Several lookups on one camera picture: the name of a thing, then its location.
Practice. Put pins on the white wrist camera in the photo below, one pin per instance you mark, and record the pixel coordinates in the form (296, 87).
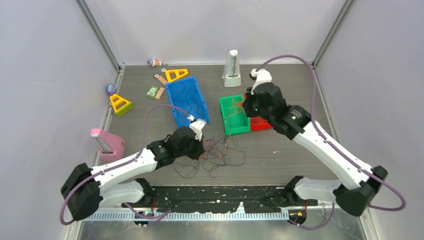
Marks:
(259, 76)
(197, 125)

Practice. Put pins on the blue plastic bin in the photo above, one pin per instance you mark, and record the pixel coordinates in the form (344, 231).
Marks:
(186, 95)

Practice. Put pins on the white metronome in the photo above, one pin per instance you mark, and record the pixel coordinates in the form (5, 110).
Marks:
(231, 74)

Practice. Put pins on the purple round toy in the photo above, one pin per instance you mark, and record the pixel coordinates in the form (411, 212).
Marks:
(111, 89)

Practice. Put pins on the pink tape dispenser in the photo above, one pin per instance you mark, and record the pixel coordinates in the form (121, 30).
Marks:
(110, 147)

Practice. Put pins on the red plastic bin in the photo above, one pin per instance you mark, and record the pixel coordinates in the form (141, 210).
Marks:
(258, 123)

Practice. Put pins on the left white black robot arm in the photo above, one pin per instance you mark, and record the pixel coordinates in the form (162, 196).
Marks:
(89, 188)

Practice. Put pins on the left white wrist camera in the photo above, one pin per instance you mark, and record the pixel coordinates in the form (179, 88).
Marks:
(197, 125)

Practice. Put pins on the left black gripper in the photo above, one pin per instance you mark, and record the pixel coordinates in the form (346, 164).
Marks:
(199, 149)

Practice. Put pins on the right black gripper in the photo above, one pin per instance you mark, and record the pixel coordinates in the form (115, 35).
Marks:
(247, 103)

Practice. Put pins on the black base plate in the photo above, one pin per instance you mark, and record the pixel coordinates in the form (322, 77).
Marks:
(220, 199)

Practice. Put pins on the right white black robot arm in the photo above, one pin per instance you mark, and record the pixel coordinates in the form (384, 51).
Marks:
(357, 182)

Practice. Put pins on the small colourful figurine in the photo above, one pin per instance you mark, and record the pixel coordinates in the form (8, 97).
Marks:
(154, 62)

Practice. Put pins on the yellow triangle toy on green block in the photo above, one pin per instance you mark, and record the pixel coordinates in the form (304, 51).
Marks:
(119, 104)

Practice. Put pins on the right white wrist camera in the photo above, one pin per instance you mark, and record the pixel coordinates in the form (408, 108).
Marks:
(259, 76)

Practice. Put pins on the green plastic bin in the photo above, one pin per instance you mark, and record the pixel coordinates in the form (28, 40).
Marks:
(234, 118)

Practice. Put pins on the tan wooden block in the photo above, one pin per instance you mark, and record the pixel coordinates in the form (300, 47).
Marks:
(160, 92)

